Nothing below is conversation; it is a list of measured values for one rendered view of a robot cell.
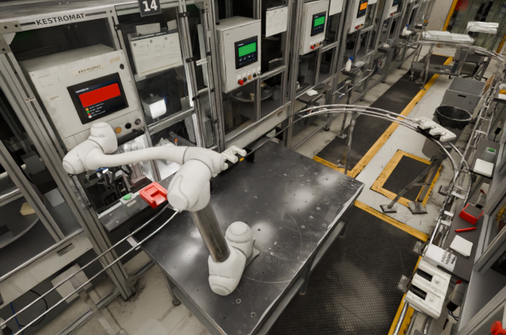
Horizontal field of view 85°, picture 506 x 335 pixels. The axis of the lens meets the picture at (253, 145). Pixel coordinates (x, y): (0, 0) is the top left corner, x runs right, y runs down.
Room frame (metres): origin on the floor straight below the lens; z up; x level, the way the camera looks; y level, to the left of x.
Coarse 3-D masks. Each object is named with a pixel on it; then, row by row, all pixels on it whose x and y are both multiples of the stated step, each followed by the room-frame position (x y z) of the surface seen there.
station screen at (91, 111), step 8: (112, 80) 1.33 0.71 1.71; (88, 88) 1.24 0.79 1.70; (96, 88) 1.27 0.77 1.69; (120, 96) 1.34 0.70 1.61; (80, 104) 1.20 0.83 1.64; (96, 104) 1.25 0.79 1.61; (104, 104) 1.27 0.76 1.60; (112, 104) 1.30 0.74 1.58; (120, 104) 1.33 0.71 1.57; (88, 112) 1.21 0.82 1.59; (96, 112) 1.24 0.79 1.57; (104, 112) 1.26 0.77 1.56
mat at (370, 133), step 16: (448, 64) 6.28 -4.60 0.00; (400, 80) 5.36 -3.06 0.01; (432, 80) 5.34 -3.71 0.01; (384, 96) 4.59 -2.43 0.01; (400, 96) 4.59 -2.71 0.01; (416, 96) 4.58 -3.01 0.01; (384, 112) 4.00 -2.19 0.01; (400, 112) 3.99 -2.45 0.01; (368, 128) 3.52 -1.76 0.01; (384, 128) 3.51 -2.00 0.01; (336, 144) 3.11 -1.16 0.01; (352, 144) 3.11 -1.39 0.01; (368, 144) 3.10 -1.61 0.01; (320, 160) 2.75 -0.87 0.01; (336, 160) 2.75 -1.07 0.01; (352, 160) 2.74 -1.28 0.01; (368, 160) 2.75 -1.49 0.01; (352, 176) 2.45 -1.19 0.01
